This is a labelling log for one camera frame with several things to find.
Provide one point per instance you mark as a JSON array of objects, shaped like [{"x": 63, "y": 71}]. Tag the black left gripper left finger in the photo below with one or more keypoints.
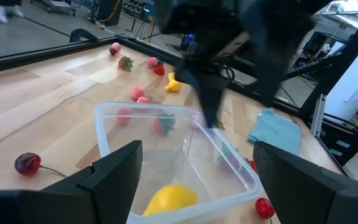
[{"x": 104, "y": 193}]

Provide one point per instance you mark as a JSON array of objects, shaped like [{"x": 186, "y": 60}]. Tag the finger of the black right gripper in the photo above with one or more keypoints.
[
  {"x": 208, "y": 90},
  {"x": 272, "y": 56}
]

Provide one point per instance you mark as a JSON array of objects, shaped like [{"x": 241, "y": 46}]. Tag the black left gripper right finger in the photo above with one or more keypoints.
[{"x": 306, "y": 196}]

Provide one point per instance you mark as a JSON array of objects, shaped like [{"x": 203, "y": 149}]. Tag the red toy strawberry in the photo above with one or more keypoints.
[
  {"x": 252, "y": 165},
  {"x": 164, "y": 124},
  {"x": 228, "y": 158},
  {"x": 218, "y": 124},
  {"x": 125, "y": 63},
  {"x": 158, "y": 69}
]

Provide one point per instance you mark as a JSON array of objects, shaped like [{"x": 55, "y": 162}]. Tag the yellow toy banana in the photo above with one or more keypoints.
[{"x": 172, "y": 85}]

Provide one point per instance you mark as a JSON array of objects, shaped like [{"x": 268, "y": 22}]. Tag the yellow toy lemon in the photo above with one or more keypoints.
[{"x": 169, "y": 199}]

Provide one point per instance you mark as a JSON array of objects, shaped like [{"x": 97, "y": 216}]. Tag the clear plastic container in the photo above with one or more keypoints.
[{"x": 179, "y": 161}]

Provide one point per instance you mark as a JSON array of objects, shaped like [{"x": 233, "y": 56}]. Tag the dark red toy cherry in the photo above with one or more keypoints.
[
  {"x": 27, "y": 164},
  {"x": 112, "y": 51}
]

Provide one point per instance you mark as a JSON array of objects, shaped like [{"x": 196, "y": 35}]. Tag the teal folded cloth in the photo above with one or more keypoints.
[{"x": 275, "y": 132}]

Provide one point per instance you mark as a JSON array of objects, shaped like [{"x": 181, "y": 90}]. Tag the black metal table frame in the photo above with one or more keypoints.
[{"x": 42, "y": 54}]

